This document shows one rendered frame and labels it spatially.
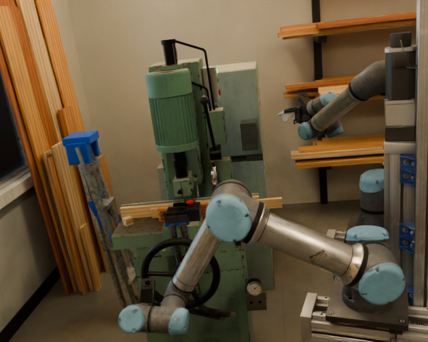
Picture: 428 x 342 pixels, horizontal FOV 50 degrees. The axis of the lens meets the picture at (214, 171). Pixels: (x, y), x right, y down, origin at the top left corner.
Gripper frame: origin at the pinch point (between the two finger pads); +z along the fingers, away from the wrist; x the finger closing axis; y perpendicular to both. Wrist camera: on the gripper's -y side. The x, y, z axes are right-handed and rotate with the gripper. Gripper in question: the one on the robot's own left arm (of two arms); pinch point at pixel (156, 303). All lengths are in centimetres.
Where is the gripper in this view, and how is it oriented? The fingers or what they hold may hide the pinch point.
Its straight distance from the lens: 172.1
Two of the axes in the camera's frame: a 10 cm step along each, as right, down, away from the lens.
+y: 0.7, 9.7, -2.2
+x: 9.9, -0.9, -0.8
